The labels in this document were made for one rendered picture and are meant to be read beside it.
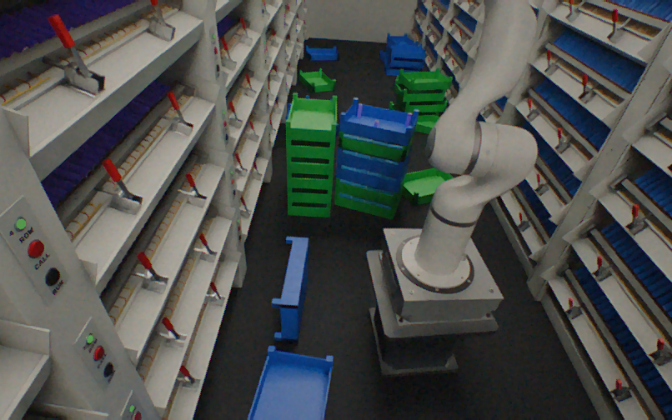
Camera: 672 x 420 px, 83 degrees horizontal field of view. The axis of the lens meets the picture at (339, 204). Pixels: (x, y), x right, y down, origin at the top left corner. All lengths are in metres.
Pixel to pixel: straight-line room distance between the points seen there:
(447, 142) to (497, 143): 0.10
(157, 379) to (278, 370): 0.46
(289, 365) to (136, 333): 0.64
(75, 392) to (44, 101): 0.36
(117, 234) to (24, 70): 0.24
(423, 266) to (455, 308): 0.14
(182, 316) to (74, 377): 0.45
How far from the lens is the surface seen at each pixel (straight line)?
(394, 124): 1.76
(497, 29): 0.84
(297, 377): 1.28
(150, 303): 0.81
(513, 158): 0.86
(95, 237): 0.66
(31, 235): 0.50
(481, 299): 1.07
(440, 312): 1.07
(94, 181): 0.71
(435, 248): 0.99
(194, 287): 1.07
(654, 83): 1.31
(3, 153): 0.47
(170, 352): 0.98
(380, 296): 1.12
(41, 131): 0.53
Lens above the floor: 1.15
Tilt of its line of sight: 38 degrees down
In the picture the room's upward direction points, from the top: 5 degrees clockwise
